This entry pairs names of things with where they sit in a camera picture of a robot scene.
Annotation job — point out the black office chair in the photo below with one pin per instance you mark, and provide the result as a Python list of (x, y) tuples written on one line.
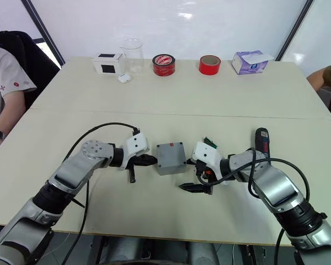
[(41, 63)]

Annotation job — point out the green circuit board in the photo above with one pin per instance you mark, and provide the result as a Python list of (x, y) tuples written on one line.
[(211, 142)]

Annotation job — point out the person in white patterned shirt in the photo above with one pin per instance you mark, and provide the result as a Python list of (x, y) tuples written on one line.
[(2, 80)]

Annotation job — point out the red printed tape roll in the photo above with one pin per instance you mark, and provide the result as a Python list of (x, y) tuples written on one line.
[(163, 67)]

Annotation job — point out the dark electric screwdriver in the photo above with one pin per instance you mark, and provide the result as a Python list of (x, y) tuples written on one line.
[(262, 142)]

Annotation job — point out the grey box lid red sticker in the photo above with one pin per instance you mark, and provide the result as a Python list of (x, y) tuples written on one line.
[(171, 154)]

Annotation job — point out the white cube box black squares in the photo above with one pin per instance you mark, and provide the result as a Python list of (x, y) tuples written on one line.
[(108, 64)]

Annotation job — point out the purple white tissue box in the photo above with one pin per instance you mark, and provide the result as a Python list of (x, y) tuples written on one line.
[(249, 64)]

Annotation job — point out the clear glass beaker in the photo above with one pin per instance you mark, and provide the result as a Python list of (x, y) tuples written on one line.
[(132, 55)]

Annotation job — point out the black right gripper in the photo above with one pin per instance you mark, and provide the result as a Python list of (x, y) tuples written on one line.
[(203, 170)]

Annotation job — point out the grey rounded shape under table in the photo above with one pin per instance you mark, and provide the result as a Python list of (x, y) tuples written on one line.
[(202, 254), (125, 252)]

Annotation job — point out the small white earbud case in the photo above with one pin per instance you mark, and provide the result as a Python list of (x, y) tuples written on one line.
[(124, 78)]

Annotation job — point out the grey plastic junction box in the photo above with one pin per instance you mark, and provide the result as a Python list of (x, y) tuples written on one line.
[(172, 170)]

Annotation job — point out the black frame post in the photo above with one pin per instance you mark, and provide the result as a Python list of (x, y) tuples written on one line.
[(45, 33), (295, 29)]

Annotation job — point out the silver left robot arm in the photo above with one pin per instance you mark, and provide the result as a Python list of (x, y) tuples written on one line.
[(71, 168)]

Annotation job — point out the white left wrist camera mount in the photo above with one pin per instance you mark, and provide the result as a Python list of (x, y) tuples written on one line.
[(136, 145)]

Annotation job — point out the person in olive shirt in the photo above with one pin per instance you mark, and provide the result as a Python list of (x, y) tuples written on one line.
[(329, 76)]

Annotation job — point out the black zip tie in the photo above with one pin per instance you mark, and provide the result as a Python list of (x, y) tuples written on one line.
[(78, 203)]

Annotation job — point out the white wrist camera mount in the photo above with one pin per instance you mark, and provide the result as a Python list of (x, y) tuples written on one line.
[(136, 145), (207, 153)]

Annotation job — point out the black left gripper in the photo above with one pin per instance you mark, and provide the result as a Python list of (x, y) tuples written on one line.
[(138, 161)]

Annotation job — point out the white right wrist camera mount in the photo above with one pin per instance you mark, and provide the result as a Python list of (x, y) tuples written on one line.
[(207, 153)]

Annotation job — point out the plain red tape roll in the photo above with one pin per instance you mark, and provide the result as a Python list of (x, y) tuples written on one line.
[(209, 68)]

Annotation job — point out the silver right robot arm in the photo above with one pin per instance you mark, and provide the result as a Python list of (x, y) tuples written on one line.
[(278, 179)]

